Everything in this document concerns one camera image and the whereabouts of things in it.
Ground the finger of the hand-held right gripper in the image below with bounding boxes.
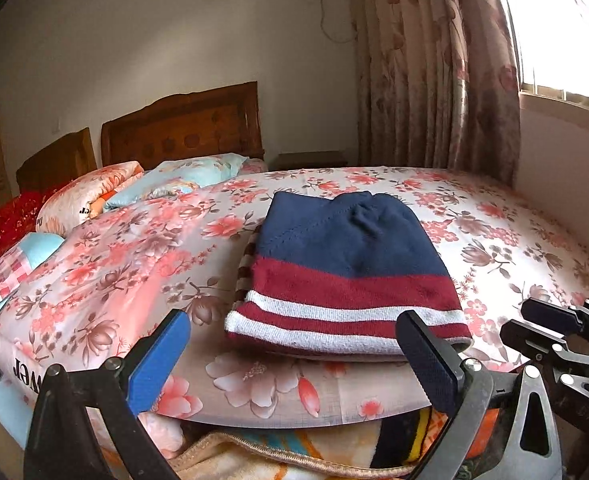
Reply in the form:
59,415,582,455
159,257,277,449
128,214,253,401
521,297,589,356
499,319,589,411

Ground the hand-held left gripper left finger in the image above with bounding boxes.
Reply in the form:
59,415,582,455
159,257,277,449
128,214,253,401
23,308,192,480

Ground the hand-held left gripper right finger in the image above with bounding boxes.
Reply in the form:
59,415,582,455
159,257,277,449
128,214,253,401
395,310,563,480

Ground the red white navy striped sweater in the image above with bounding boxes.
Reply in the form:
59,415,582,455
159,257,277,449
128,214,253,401
224,191,474,357

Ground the colourful striped blanket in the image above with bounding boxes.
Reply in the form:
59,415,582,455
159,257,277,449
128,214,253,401
369,407,500,466
167,430,425,480

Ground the pink floral bed sheet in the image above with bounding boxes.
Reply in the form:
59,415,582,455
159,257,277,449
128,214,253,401
0,167,589,428

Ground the light blue pillow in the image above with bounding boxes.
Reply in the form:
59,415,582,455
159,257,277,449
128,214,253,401
0,232,66,341
105,152,249,211

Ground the pink checked cloth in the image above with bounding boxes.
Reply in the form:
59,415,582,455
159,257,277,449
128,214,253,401
0,242,35,306

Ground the orange floral pillow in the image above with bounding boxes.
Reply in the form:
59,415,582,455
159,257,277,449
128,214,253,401
34,161,145,237

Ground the red patterned cloth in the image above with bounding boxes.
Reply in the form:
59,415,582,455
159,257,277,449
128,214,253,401
0,187,50,281

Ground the small wooden headboard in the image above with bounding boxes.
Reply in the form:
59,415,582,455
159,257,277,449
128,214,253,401
16,127,98,193

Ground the large wooden headboard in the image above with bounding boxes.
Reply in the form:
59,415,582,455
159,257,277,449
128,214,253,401
100,81,266,168

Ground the dark wooden nightstand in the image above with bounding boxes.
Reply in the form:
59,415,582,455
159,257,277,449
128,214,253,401
274,151,349,172

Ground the bright window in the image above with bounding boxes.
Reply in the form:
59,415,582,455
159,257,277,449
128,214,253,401
489,0,589,111

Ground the floral curtain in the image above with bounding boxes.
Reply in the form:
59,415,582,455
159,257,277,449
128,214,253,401
352,0,523,188

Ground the air conditioner cable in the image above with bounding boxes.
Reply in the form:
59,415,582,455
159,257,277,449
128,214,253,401
317,0,358,43

